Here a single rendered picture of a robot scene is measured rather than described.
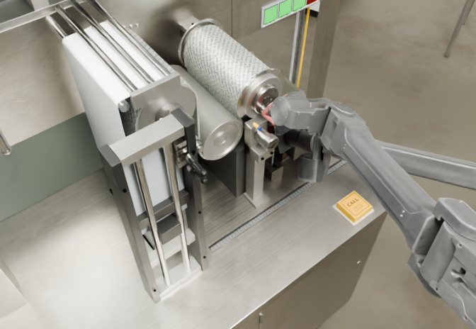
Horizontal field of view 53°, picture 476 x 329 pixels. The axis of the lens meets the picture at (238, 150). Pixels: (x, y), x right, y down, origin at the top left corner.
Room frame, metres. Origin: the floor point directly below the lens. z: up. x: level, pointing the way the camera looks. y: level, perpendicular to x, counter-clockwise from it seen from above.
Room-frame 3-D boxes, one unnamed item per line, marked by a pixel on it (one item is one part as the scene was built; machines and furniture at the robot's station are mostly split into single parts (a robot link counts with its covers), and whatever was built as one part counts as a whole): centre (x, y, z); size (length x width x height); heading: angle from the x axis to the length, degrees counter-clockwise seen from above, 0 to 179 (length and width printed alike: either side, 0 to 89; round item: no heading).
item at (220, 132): (0.87, 0.11, 1.18); 0.26 x 0.12 x 0.12; 38
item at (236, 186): (0.95, 0.08, 1.00); 0.33 x 0.07 x 0.20; 38
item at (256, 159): (0.79, -0.05, 1.05); 0.06 x 0.05 x 0.31; 38
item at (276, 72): (0.85, -0.06, 1.25); 0.15 x 0.01 x 0.15; 128
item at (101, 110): (0.77, 0.30, 1.17); 0.34 x 0.05 x 0.54; 38
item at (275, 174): (0.98, -0.03, 0.92); 0.28 x 0.04 x 0.04; 38
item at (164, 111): (0.67, 0.13, 1.34); 0.06 x 0.06 x 0.06; 38
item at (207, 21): (1.05, 0.10, 1.25); 0.15 x 0.01 x 0.15; 128
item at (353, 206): (0.76, -0.33, 0.91); 0.07 x 0.07 x 0.02; 38
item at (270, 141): (0.76, -0.08, 1.18); 0.04 x 0.02 x 0.04; 128
